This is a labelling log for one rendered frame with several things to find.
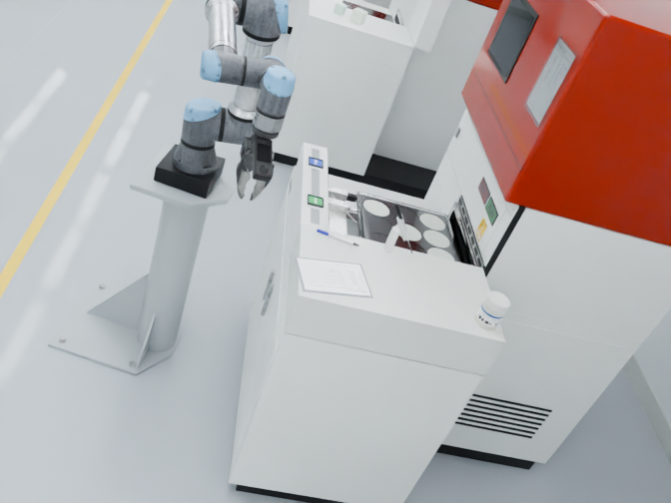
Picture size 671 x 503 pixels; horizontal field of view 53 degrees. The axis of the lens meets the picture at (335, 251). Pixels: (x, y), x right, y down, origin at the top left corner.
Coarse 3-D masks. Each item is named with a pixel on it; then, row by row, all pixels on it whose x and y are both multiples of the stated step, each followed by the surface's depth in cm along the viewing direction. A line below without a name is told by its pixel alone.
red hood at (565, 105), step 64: (512, 0) 241; (576, 0) 193; (640, 0) 212; (512, 64) 227; (576, 64) 184; (640, 64) 183; (512, 128) 216; (576, 128) 194; (640, 128) 195; (512, 192) 207; (576, 192) 207; (640, 192) 208
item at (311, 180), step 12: (300, 156) 258; (312, 156) 251; (324, 156) 253; (300, 168) 249; (312, 168) 243; (324, 168) 246; (300, 180) 240; (312, 180) 237; (324, 180) 239; (300, 192) 232; (312, 192) 231; (324, 192) 232; (300, 204) 225; (324, 204) 226; (300, 216) 218; (312, 216) 219; (324, 216) 221; (324, 228) 215
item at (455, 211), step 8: (456, 208) 258; (448, 216) 264; (456, 216) 256; (448, 224) 262; (464, 224) 249; (464, 232) 245; (456, 240) 252; (464, 240) 243; (456, 248) 248; (472, 256) 233; (472, 264) 231
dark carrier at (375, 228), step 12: (360, 204) 246; (384, 204) 251; (372, 216) 242; (396, 216) 247; (408, 216) 250; (372, 228) 236; (384, 228) 238; (420, 228) 246; (372, 240) 230; (384, 240) 232; (396, 240) 234; (420, 240) 239
